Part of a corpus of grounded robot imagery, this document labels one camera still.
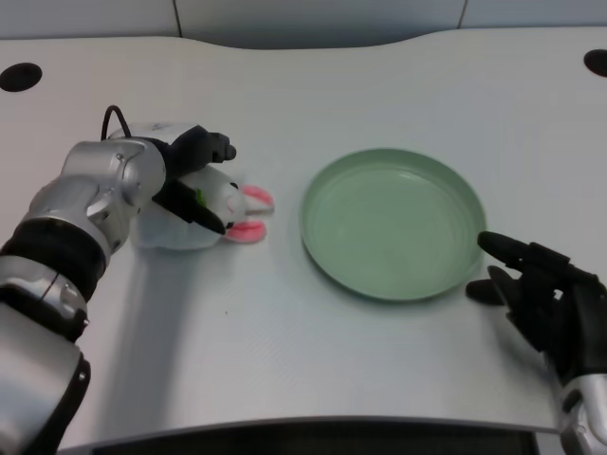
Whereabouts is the white rabbit doll with carrot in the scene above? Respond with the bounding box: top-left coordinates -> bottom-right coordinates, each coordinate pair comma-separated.
134,167 -> 276,251

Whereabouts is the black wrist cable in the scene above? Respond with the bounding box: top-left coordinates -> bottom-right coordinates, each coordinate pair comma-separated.
99,105 -> 133,141

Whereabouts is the dark robot torso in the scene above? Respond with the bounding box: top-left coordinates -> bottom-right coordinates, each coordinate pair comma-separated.
89,415 -> 563,455

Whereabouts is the green round plate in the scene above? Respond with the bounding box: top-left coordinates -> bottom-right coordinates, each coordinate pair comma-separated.
299,148 -> 488,303

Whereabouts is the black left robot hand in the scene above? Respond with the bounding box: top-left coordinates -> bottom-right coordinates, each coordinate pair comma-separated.
107,121 -> 238,236

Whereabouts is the black table cable hole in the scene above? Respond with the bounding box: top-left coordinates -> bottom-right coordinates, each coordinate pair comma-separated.
582,48 -> 607,77
0,63 -> 44,93

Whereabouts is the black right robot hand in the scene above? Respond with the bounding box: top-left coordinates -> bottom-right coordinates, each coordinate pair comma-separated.
465,230 -> 607,381

